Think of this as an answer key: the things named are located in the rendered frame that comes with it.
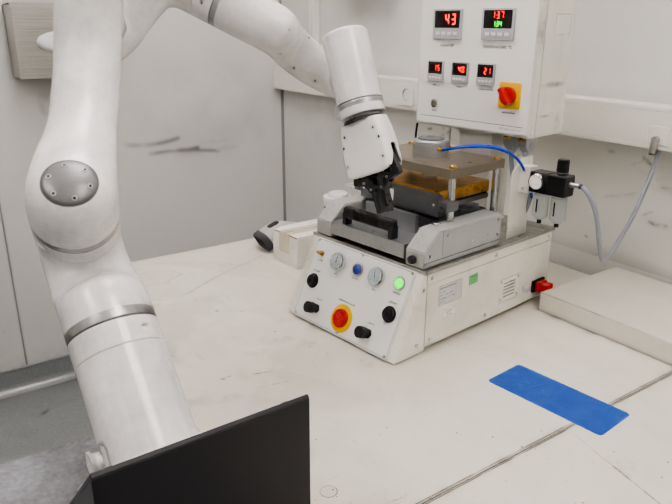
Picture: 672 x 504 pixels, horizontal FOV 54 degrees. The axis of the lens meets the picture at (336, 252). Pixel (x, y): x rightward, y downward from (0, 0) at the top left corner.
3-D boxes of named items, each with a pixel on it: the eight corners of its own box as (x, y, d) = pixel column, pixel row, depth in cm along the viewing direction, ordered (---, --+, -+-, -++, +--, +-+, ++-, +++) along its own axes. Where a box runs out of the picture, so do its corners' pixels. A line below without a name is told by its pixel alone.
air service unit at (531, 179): (522, 215, 150) (528, 151, 145) (581, 230, 140) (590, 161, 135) (508, 219, 147) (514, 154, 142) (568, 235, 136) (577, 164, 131)
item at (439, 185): (419, 181, 162) (421, 142, 159) (494, 198, 146) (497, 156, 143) (369, 192, 151) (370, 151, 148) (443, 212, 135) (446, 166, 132)
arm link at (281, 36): (215, 44, 129) (353, 115, 131) (205, 13, 113) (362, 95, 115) (236, 3, 129) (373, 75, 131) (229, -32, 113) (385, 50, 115)
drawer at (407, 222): (419, 213, 166) (421, 183, 164) (491, 233, 151) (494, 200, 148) (331, 236, 148) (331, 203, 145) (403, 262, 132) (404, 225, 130)
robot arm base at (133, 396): (97, 478, 70) (50, 322, 76) (67, 508, 85) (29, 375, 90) (250, 422, 82) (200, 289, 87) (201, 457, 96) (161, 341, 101)
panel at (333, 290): (293, 313, 151) (319, 236, 151) (386, 361, 130) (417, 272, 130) (287, 311, 150) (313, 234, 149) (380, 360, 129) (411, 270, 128)
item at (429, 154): (427, 174, 168) (430, 123, 164) (533, 198, 146) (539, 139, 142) (358, 189, 153) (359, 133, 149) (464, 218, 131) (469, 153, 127)
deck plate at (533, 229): (442, 201, 181) (442, 198, 181) (555, 230, 157) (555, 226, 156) (313, 234, 153) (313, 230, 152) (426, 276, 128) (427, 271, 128)
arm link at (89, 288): (62, 333, 81) (12, 171, 88) (74, 371, 97) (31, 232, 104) (159, 304, 86) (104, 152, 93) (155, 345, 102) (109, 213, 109)
